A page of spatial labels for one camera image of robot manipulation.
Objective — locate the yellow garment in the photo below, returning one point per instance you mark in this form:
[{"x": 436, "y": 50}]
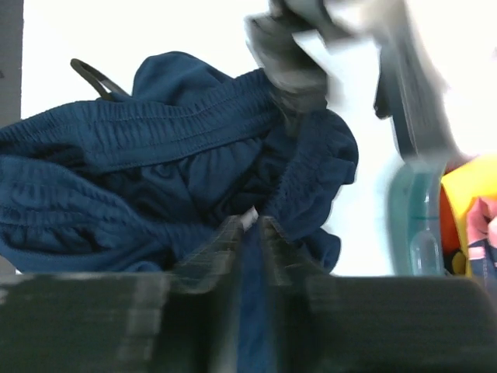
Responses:
[{"x": 460, "y": 188}]

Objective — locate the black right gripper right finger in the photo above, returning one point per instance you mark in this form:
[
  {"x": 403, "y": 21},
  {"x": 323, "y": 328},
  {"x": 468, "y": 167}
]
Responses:
[{"x": 322, "y": 323}]

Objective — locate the pink patterned garment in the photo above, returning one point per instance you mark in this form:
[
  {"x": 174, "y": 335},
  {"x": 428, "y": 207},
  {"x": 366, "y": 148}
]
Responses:
[{"x": 481, "y": 230}]

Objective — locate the teal laundry basket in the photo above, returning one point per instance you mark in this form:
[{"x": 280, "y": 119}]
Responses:
[{"x": 413, "y": 220}]

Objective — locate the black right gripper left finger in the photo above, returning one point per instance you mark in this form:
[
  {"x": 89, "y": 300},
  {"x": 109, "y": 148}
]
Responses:
[{"x": 183, "y": 320}]

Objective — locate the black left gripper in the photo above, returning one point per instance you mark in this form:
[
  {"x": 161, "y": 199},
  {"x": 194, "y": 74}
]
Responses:
[{"x": 412, "y": 88}]

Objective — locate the navy blue shorts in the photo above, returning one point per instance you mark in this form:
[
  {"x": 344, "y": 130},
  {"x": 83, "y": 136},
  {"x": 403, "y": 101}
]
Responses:
[{"x": 138, "y": 183}]

